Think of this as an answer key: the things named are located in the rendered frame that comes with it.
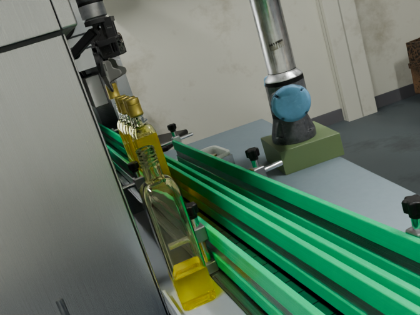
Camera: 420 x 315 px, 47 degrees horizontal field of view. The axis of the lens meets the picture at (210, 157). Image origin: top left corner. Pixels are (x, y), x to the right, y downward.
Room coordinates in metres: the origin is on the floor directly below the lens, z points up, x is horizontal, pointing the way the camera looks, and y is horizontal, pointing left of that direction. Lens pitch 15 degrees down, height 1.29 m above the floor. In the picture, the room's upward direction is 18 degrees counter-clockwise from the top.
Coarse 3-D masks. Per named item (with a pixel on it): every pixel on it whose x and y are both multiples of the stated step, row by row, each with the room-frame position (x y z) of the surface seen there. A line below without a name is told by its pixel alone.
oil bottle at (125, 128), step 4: (124, 124) 1.33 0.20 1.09; (128, 124) 1.31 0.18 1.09; (124, 128) 1.31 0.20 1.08; (128, 128) 1.30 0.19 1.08; (124, 132) 1.32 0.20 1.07; (128, 132) 1.30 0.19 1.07; (128, 136) 1.30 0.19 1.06; (128, 140) 1.30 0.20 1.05; (128, 144) 1.33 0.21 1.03; (132, 148) 1.30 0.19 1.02; (132, 152) 1.31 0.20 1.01; (132, 156) 1.33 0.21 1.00; (136, 160) 1.30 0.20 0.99; (140, 168) 1.30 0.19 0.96
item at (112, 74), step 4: (104, 64) 1.48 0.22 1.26; (108, 64) 1.47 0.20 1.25; (104, 68) 1.47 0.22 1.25; (108, 68) 1.47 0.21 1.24; (112, 68) 1.47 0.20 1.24; (108, 72) 1.47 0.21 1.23; (112, 72) 1.47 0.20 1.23; (116, 72) 1.46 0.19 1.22; (120, 72) 1.46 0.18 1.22; (104, 76) 1.46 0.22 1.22; (108, 76) 1.47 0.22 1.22; (112, 76) 1.47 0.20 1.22; (116, 76) 1.46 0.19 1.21; (104, 80) 1.46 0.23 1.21; (108, 80) 1.46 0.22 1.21; (112, 80) 1.47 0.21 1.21; (108, 84) 1.47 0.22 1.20; (108, 88) 1.48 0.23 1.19; (112, 88) 1.48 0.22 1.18
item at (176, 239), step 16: (144, 160) 0.68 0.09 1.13; (144, 176) 0.69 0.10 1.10; (160, 176) 0.69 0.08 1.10; (144, 192) 0.67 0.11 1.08; (160, 192) 0.67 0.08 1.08; (176, 192) 0.67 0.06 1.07; (144, 208) 0.71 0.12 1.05; (160, 208) 0.67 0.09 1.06; (176, 208) 0.67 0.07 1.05; (160, 224) 0.66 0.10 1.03; (176, 224) 0.67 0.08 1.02; (160, 240) 0.66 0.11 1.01; (176, 240) 0.67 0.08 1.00; (192, 240) 0.67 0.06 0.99; (176, 256) 0.67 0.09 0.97; (192, 256) 0.67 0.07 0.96; (176, 272) 0.66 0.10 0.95; (192, 272) 0.67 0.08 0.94; (208, 272) 0.68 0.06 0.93; (176, 288) 0.67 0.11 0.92; (192, 288) 0.67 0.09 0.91; (208, 288) 0.67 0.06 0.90; (192, 304) 0.67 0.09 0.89
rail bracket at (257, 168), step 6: (246, 150) 0.99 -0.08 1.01; (252, 150) 0.97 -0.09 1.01; (258, 150) 0.98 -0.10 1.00; (246, 156) 0.99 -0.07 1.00; (252, 156) 0.97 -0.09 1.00; (252, 162) 0.98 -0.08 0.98; (258, 162) 0.98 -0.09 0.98; (276, 162) 1.00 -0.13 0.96; (282, 162) 1.00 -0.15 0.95; (252, 168) 0.98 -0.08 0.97; (258, 168) 0.97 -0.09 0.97; (264, 168) 0.98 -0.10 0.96; (270, 168) 0.99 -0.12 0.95; (264, 174) 0.98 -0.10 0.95
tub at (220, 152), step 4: (204, 148) 1.79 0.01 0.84; (208, 148) 1.79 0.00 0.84; (212, 148) 1.78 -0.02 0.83; (216, 148) 1.75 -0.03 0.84; (220, 148) 1.72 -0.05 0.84; (224, 148) 1.70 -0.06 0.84; (208, 152) 1.78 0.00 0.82; (212, 152) 1.78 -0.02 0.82; (216, 152) 1.76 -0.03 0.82; (220, 152) 1.72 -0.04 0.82; (224, 152) 1.64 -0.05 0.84; (228, 152) 1.64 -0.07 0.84; (216, 156) 1.63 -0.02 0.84; (220, 156) 1.63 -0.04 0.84; (224, 156) 1.64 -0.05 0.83; (176, 160) 1.75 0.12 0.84
